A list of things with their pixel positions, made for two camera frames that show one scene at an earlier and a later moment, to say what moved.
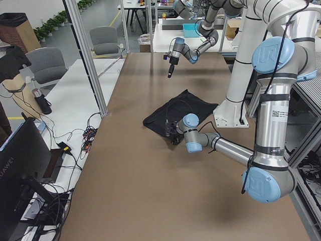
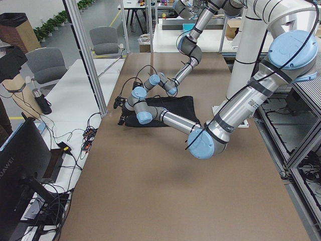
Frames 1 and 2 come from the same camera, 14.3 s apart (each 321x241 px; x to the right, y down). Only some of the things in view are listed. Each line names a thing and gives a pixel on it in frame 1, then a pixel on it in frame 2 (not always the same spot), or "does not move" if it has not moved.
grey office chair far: [105, 40] does not move
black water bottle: [43, 102] does not move
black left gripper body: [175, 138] -> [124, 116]
